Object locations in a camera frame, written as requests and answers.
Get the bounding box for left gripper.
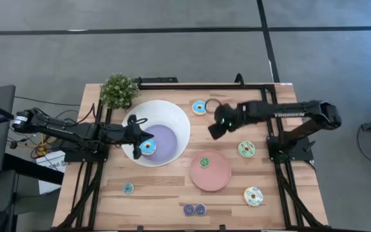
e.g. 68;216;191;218
103;124;155;160

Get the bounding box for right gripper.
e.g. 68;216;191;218
209;102;249;140

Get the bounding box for blue iced donut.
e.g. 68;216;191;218
191;100;207;117
139;139;157;157

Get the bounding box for cream donut blue drizzle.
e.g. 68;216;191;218
243;186;264;208

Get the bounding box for purple plate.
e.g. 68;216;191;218
142;124;178;164

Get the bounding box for large green iced donut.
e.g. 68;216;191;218
238;140;256;159

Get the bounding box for round white placemat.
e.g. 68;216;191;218
121;99;191;168

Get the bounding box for potted green plant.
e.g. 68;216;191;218
99;72;141;110

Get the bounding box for pink plate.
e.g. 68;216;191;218
189;149;233;192

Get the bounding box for black bar device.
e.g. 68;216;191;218
135;76;179;85

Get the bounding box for white cardboard box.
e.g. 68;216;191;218
35;150;68;195

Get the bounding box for black side desk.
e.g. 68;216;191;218
0;153;64;232

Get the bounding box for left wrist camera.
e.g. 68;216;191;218
126;113;138;130

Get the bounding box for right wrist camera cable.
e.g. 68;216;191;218
205;98;223;113

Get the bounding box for floor cable bundle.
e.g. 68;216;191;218
8;128;57;159

